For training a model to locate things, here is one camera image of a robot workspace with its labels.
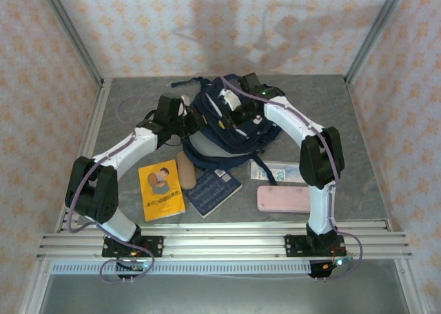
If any pink pencil case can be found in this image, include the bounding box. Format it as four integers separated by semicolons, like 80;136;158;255
256;185;313;213

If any yellow paperback book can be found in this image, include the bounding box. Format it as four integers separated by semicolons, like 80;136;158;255
138;159;186;222

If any grey metal panel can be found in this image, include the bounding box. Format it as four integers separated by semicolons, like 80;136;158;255
37;274;411;314

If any tan glasses case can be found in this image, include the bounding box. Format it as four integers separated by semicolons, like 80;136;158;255
176;151;196;191

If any dark blue notebook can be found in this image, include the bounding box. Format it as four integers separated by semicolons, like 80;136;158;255
182;169;243;218

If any aluminium mounting rail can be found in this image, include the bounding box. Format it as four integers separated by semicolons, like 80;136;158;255
36;219;413;262

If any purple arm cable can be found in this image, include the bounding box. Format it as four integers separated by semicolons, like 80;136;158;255
220;74;362;281
67;95;163;284

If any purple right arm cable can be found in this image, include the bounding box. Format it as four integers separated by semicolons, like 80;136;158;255
220;74;362;281

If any navy blue backpack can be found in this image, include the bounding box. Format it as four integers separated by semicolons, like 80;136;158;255
171;74;283;187

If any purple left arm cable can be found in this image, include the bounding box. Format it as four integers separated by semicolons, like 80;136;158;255
67;95;163;284

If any aluminium table side rail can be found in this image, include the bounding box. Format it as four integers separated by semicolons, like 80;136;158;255
57;78;113;233

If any aluminium frame post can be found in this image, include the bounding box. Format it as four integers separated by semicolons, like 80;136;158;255
37;0;105;87
344;0;409;84

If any white slotted cable duct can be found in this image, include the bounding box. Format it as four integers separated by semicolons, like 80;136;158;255
51;261;313;275

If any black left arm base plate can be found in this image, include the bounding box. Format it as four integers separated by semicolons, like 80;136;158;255
101;235;165;259

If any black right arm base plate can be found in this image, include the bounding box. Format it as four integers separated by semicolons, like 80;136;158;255
284;233;347;259

